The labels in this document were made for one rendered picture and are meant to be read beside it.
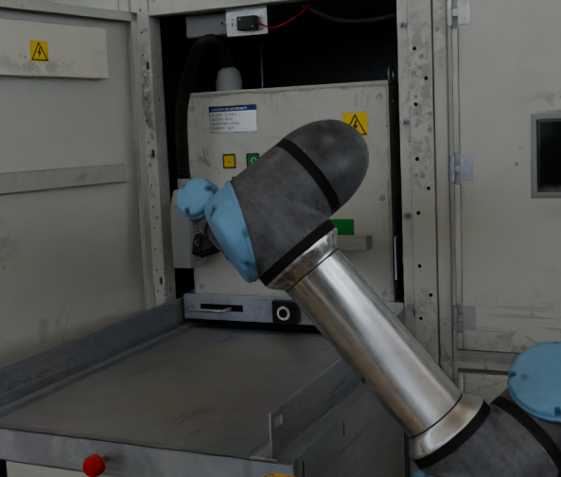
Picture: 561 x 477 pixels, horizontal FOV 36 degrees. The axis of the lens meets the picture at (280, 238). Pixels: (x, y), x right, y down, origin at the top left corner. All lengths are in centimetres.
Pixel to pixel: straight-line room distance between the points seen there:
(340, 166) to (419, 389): 29
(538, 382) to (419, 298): 74
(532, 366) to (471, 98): 75
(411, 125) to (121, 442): 86
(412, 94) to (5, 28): 81
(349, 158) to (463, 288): 74
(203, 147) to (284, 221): 99
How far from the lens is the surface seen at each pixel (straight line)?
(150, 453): 132
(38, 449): 144
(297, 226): 103
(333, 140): 107
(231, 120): 196
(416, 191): 177
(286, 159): 105
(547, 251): 172
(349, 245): 183
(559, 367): 110
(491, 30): 172
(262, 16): 193
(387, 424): 170
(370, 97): 184
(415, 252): 179
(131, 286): 204
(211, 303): 202
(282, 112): 191
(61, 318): 191
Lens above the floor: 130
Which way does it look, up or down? 7 degrees down
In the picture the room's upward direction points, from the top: 3 degrees counter-clockwise
